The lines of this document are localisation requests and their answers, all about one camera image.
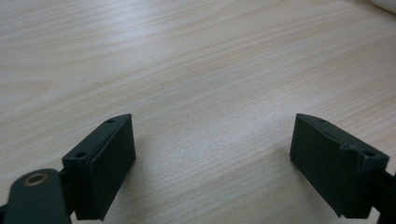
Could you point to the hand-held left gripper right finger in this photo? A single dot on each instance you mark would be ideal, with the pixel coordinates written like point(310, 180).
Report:
point(330, 165)

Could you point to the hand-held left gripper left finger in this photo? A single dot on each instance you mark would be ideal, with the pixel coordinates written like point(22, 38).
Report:
point(102, 168)

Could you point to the cream plastic waste bin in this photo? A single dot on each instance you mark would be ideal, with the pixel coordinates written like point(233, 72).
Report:
point(386, 4)

